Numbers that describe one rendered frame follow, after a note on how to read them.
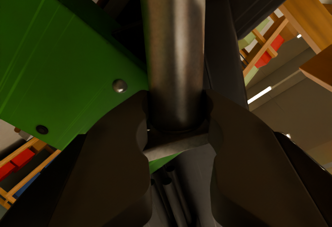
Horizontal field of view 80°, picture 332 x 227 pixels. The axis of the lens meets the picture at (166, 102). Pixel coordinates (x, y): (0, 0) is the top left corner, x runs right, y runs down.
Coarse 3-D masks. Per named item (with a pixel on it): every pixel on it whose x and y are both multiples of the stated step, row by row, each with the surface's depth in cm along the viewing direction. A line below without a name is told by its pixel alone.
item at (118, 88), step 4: (116, 80) 14; (120, 80) 14; (112, 84) 14; (116, 84) 14; (120, 84) 14; (124, 84) 14; (116, 88) 14; (120, 88) 14; (124, 88) 14; (120, 92) 14
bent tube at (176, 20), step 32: (160, 0) 8; (192, 0) 8; (160, 32) 9; (192, 32) 9; (160, 64) 9; (192, 64) 9; (160, 96) 10; (192, 96) 10; (160, 128) 11; (192, 128) 11
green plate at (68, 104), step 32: (0, 0) 11; (32, 0) 11; (64, 0) 12; (0, 32) 12; (32, 32) 12; (64, 32) 12; (96, 32) 12; (0, 64) 14; (32, 64) 14; (64, 64) 14; (96, 64) 14; (128, 64) 13; (0, 96) 15; (32, 96) 15; (64, 96) 15; (96, 96) 15; (128, 96) 15; (32, 128) 17; (64, 128) 17; (160, 160) 19
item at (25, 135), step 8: (104, 0) 23; (112, 0) 22; (120, 0) 22; (128, 0) 22; (136, 0) 24; (104, 8) 23; (112, 8) 23; (120, 8) 22; (128, 8) 24; (136, 8) 26; (112, 16) 23; (120, 16) 23; (128, 16) 26; (136, 16) 28; (120, 24) 26; (16, 128) 33; (24, 136) 34; (32, 136) 35
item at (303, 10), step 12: (288, 0) 73; (300, 0) 72; (312, 0) 71; (288, 12) 75; (300, 12) 73; (312, 12) 72; (324, 12) 72; (300, 24) 75; (312, 24) 74; (324, 24) 73; (312, 36) 75; (324, 36) 74; (312, 48) 83; (324, 48) 76
